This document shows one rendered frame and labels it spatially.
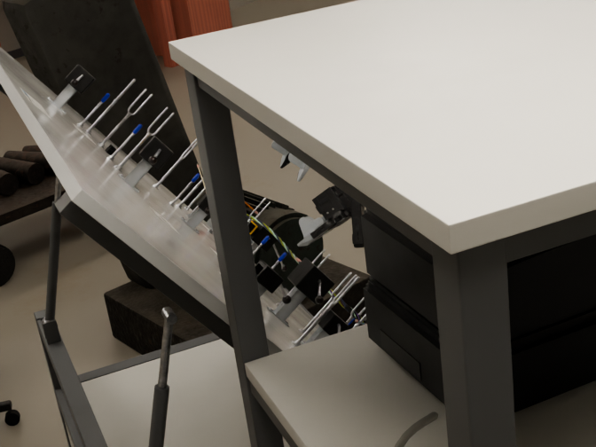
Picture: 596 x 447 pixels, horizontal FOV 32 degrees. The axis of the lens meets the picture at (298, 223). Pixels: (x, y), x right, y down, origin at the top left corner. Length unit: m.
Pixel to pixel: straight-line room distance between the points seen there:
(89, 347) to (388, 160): 3.80
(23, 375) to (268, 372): 3.20
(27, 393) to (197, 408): 1.91
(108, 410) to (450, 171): 1.87
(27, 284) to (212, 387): 2.79
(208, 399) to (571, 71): 1.70
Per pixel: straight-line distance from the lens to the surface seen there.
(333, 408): 1.15
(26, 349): 4.57
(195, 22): 8.75
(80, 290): 4.97
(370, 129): 0.77
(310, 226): 2.40
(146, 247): 1.25
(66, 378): 2.25
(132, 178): 1.75
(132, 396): 2.51
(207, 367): 2.55
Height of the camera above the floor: 2.10
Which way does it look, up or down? 24 degrees down
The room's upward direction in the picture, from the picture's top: 8 degrees counter-clockwise
